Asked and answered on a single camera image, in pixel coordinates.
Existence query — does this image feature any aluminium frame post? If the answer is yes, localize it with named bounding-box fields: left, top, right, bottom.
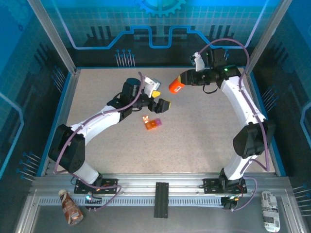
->
left=27, top=0, right=77, bottom=73
left=245, top=0, right=294, bottom=75

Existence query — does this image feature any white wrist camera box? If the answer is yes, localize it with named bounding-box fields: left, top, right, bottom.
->
left=142, top=76, right=162, bottom=94
left=190, top=52, right=207, bottom=72

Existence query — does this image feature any black extrusion bracket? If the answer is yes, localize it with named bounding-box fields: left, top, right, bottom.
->
left=154, top=182, right=170, bottom=218

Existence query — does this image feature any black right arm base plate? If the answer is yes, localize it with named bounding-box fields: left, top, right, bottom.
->
left=203, top=178, right=248, bottom=194

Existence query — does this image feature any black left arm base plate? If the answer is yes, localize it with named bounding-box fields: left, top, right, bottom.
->
left=74, top=178, right=119, bottom=195

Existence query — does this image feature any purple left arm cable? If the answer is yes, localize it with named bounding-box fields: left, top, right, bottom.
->
left=52, top=71, right=122, bottom=212

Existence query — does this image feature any orange pill bottle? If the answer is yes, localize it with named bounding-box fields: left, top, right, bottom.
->
left=169, top=77, right=185, bottom=94

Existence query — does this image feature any black cable connector block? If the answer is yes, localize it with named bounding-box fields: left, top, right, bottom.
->
left=221, top=194, right=240, bottom=211
left=84, top=191, right=103, bottom=211

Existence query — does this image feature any slotted grey cable duct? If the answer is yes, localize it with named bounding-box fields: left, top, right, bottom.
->
left=38, top=197, right=225, bottom=207

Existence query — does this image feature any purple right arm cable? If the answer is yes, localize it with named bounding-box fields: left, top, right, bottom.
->
left=199, top=38, right=271, bottom=212

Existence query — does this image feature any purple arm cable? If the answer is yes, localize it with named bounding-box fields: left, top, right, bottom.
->
left=199, top=38, right=271, bottom=212
left=52, top=71, right=122, bottom=212

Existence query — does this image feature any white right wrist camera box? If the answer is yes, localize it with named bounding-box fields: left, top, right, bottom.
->
left=190, top=52, right=207, bottom=72

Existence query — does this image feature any brown drink bottle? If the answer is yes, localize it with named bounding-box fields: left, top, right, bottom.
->
left=58, top=189, right=84, bottom=226

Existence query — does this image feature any orange and pink pill organizer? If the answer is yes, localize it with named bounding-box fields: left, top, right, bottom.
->
left=142, top=115, right=162, bottom=131

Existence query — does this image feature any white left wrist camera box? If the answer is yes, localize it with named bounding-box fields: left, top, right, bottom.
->
left=142, top=76, right=162, bottom=94

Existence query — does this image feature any aluminium cross rail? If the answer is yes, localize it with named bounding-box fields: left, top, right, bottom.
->
left=31, top=172, right=291, bottom=195

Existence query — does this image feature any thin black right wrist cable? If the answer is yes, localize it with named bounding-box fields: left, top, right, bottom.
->
left=203, top=81, right=219, bottom=95

